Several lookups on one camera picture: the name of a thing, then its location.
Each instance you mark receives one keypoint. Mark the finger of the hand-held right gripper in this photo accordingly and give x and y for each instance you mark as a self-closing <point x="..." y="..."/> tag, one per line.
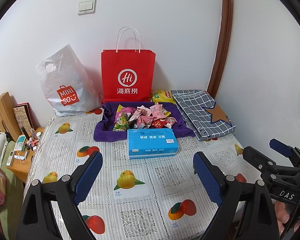
<point x="257" y="158"/>
<point x="280" y="147"/>

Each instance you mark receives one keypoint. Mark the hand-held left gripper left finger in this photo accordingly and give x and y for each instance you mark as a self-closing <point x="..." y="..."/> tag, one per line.
<point x="87" y="177"/>

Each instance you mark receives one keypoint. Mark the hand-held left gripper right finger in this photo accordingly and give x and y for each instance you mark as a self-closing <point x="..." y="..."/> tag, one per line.
<point x="207" y="178"/>

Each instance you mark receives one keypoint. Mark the purple towel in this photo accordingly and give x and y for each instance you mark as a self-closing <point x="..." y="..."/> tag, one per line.
<point x="105" y="132"/>

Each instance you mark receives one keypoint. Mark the blue tissue pack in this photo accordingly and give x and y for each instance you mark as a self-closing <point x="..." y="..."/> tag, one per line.
<point x="152" y="143"/>

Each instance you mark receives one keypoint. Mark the red and white snack packet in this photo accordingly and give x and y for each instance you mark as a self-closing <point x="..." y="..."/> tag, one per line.
<point x="162" y="123"/>

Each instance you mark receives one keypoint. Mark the pink snack packet yellow edge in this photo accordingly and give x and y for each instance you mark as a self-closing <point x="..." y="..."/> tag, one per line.
<point x="123" y="110"/>

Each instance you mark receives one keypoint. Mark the pink panda snack packet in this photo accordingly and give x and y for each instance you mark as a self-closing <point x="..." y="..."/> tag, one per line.
<point x="140" y="112"/>

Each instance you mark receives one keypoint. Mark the small pink snack packet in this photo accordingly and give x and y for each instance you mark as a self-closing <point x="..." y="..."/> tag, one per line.
<point x="158" y="111"/>

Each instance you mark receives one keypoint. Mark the person's right hand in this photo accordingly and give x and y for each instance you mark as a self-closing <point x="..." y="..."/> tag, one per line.
<point x="286" y="216"/>

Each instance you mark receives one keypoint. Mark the fruit print tablecloth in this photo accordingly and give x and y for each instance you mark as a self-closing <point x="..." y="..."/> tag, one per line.
<point x="140" y="192"/>

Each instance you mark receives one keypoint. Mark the grey checked cloth with star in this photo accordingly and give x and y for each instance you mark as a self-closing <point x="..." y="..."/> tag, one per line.
<point x="202" y="115"/>

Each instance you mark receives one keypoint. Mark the wooden bedside table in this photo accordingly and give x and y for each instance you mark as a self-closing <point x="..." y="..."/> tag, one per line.
<point x="22" y="170"/>

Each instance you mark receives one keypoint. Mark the white tube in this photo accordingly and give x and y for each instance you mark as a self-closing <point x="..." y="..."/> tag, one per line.
<point x="20" y="157"/>

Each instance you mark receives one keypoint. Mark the teal and white box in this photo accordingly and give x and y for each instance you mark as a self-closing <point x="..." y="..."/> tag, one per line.
<point x="20" y="143"/>

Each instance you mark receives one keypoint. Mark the white remote control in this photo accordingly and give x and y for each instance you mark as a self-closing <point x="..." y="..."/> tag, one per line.
<point x="10" y="158"/>

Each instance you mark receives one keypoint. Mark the green blanket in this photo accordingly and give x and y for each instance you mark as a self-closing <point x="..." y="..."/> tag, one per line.
<point x="11" y="200"/>

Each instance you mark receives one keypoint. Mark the white plastic bag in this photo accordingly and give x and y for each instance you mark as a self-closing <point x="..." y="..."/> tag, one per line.
<point x="65" y="87"/>

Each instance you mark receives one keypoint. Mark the yellow packet with green label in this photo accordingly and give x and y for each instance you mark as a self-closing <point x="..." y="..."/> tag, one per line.
<point x="162" y="96"/>

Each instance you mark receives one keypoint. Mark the red paper bag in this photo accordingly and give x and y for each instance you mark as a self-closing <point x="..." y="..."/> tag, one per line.
<point x="127" y="77"/>

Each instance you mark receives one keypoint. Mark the wooden headboard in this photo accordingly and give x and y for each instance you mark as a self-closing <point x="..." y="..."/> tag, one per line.
<point x="1" y="112"/>

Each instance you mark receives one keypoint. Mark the brown wooden door frame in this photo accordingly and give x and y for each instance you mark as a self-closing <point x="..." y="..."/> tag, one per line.
<point x="222" y="37"/>

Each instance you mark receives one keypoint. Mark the white wall light switch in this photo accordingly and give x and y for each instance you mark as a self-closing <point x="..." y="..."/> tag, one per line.
<point x="86" y="7"/>

